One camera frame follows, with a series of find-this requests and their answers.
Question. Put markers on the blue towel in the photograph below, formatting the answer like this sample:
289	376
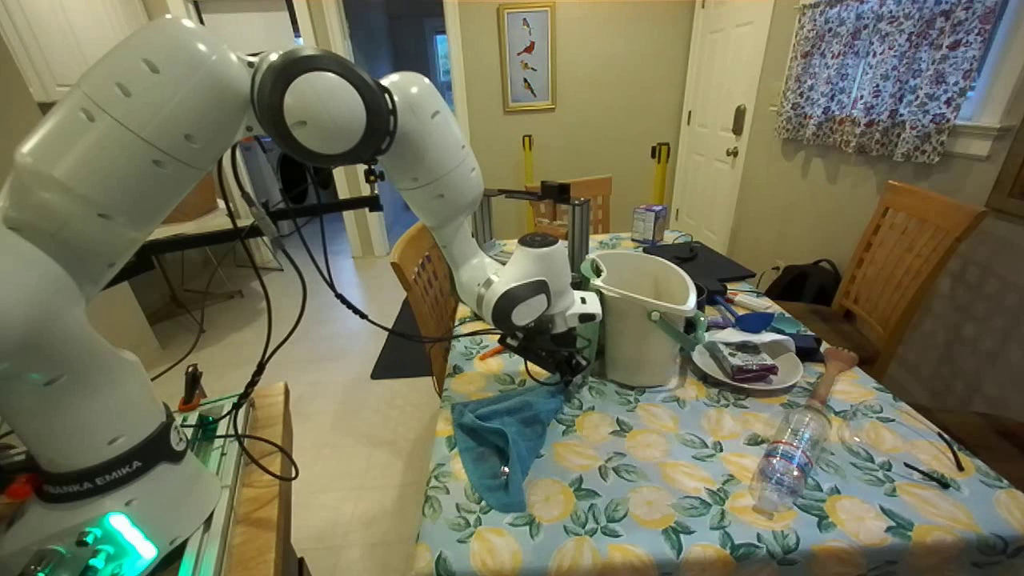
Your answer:
499	440

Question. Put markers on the floral curtain left window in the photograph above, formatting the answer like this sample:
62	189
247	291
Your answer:
884	76

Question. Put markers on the lemon print tablecloth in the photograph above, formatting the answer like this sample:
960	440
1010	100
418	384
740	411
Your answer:
662	484

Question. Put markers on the clear plastic bottle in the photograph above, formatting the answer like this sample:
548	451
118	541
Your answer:
789	459

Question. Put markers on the black bag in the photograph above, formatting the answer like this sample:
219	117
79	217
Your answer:
809	283

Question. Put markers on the wooden chair by window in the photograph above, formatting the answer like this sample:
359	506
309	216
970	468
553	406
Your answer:
907	245

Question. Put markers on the wooden chair near corner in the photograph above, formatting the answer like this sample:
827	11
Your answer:
430	291

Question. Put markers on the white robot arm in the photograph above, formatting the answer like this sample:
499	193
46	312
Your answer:
106	168

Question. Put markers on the bird picture frame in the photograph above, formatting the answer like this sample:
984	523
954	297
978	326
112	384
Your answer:
527	54

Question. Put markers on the white plastic bin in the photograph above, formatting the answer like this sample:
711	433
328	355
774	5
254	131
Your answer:
648	315

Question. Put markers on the white door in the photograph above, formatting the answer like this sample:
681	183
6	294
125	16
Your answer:
724	65

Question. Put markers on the white plate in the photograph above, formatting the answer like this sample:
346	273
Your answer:
747	367

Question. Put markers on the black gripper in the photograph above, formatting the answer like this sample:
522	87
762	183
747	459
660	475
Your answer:
558	352

